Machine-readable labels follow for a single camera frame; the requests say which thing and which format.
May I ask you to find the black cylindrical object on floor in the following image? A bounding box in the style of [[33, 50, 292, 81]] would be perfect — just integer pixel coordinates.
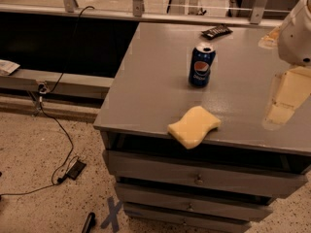
[[82, 213, 95, 233]]

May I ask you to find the top grey drawer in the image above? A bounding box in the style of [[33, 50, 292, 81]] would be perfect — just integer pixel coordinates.
[[103, 150, 307, 198]]

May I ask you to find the black snack wrapper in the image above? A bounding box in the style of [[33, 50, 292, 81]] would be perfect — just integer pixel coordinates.
[[202, 25, 232, 40]]

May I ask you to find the blue pepsi can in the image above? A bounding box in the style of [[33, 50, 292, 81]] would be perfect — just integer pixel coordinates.
[[189, 43, 216, 87]]

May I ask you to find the grey drawer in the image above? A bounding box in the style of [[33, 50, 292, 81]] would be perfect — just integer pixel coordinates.
[[103, 150, 307, 198], [123, 203, 251, 233], [115, 183, 272, 221]]

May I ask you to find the grey drawer cabinet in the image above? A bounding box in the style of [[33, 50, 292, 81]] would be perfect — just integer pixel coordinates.
[[94, 23, 311, 233]]

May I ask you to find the black power adapter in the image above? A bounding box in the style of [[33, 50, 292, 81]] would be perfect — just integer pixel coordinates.
[[66, 160, 86, 180]]

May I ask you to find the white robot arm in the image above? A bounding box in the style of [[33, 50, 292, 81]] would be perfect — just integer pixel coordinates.
[[278, 0, 311, 66]]

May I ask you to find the white paper on ledge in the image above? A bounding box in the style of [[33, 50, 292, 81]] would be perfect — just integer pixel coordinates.
[[0, 60, 19, 76]]

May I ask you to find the bottom grey drawer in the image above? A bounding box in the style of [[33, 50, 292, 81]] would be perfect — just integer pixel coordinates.
[[123, 203, 251, 233]]

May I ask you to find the middle grey drawer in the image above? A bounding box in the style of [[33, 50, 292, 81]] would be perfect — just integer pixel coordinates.
[[115, 183, 272, 221]]

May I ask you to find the metal window railing frame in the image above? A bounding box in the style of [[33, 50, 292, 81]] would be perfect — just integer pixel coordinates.
[[0, 0, 282, 27]]

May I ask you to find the yellow sponge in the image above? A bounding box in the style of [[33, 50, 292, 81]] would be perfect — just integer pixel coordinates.
[[167, 106, 222, 150]]

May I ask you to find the black power cable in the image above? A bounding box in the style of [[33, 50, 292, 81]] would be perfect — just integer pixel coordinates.
[[0, 5, 96, 202]]

